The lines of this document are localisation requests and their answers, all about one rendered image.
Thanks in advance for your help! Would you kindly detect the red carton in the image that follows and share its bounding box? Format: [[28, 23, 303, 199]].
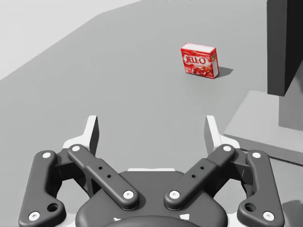
[[180, 42, 217, 79]]

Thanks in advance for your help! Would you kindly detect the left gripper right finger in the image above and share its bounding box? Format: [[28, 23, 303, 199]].
[[163, 115, 285, 227]]

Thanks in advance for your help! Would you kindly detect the black screen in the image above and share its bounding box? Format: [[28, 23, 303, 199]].
[[266, 0, 303, 97]]

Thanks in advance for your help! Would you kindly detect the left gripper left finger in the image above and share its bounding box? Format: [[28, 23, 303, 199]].
[[18, 115, 140, 227]]

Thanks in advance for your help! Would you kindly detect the grey stand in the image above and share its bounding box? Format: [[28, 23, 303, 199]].
[[223, 70, 303, 165]]

